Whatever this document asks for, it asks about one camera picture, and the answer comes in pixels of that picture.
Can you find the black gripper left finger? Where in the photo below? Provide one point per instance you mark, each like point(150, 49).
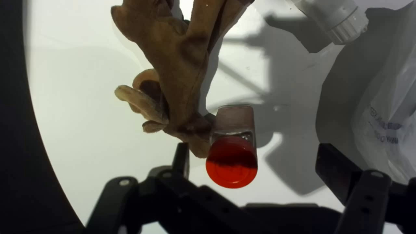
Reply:
point(174, 203)

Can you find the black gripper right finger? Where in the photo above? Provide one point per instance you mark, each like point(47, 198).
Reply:
point(372, 203)

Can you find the brown spice jar red lid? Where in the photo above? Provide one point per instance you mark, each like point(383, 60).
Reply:
point(232, 164)

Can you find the white translucent plastic bag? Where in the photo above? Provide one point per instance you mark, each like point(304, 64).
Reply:
point(391, 95)

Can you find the brown plush animal toy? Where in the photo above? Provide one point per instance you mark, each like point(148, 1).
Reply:
point(177, 56)

